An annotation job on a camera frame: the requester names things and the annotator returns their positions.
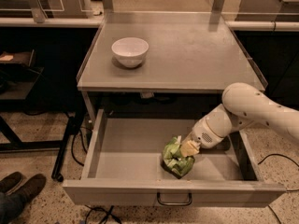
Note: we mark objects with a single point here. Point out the blue jeans leg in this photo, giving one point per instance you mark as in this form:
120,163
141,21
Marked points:
11,206

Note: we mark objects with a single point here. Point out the dark left shoe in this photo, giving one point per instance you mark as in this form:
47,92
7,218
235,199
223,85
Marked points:
11,183

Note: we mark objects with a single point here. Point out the grey open top drawer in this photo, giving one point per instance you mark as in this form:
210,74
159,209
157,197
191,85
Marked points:
123,166

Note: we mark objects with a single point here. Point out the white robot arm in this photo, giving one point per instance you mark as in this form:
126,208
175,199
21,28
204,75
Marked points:
241,104

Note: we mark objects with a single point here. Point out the black drawer handle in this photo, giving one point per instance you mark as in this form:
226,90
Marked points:
168,199

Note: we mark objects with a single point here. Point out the white ceramic bowl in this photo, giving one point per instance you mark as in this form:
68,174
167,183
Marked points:
130,51

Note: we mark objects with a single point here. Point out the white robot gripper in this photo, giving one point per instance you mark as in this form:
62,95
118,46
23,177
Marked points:
202,134

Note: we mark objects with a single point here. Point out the dark right shoe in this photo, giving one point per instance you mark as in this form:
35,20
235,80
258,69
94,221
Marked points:
30,189

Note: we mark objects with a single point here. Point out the grey cabinet table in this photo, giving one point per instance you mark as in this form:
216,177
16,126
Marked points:
187,54

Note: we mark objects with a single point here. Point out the dark shoe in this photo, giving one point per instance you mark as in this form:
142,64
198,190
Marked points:
30,189
11,183

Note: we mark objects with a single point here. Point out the green jalapeno chip bag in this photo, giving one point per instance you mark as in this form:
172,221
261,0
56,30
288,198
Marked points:
173,161

